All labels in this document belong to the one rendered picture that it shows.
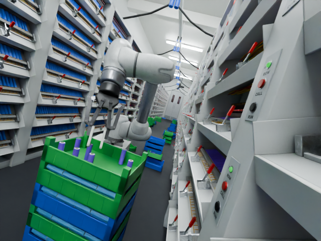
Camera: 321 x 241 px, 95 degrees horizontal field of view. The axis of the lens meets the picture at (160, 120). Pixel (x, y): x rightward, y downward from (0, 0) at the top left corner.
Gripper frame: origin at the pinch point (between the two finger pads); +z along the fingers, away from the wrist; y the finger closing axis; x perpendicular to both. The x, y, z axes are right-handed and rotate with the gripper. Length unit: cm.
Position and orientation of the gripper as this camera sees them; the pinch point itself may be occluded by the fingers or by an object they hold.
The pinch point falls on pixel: (96, 137)
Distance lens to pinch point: 55.4
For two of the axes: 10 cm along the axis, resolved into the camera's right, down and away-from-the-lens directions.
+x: 3.9, -2.4, -8.9
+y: -9.1, -2.4, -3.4
